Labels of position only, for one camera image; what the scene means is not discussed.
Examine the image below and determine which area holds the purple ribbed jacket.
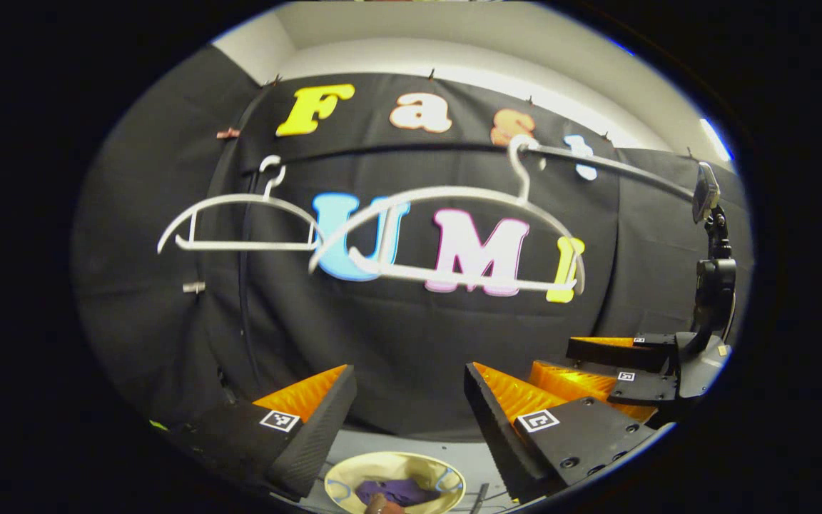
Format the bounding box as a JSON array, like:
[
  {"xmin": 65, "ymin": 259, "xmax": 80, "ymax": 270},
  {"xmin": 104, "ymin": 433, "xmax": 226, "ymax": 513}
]
[{"xmin": 355, "ymin": 478, "xmax": 440, "ymax": 508}]

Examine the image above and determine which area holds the small ceiling light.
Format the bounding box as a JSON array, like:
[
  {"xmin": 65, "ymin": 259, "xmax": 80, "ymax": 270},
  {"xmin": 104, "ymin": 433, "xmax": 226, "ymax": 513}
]
[{"xmin": 700, "ymin": 118, "xmax": 734, "ymax": 163}]

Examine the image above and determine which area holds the white plastic hanger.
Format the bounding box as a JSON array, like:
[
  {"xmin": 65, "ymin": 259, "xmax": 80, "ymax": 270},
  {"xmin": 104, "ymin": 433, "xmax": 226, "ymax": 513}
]
[
  {"xmin": 157, "ymin": 155, "xmax": 323, "ymax": 254},
  {"xmin": 309, "ymin": 134, "xmax": 587, "ymax": 295}
]

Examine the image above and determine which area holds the black clothes rail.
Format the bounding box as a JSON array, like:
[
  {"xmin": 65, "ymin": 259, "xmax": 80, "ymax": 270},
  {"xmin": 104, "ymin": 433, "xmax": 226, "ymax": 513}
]
[{"xmin": 237, "ymin": 141, "xmax": 699, "ymax": 390}]

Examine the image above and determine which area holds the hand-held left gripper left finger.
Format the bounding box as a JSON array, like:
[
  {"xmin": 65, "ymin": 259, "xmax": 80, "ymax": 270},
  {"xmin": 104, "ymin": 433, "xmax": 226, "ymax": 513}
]
[{"xmin": 168, "ymin": 364, "xmax": 358, "ymax": 500}]

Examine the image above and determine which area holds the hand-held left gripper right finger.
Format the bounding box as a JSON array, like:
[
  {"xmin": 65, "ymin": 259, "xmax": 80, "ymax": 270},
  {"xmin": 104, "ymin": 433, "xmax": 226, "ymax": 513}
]
[{"xmin": 462, "ymin": 361, "xmax": 661, "ymax": 504}]

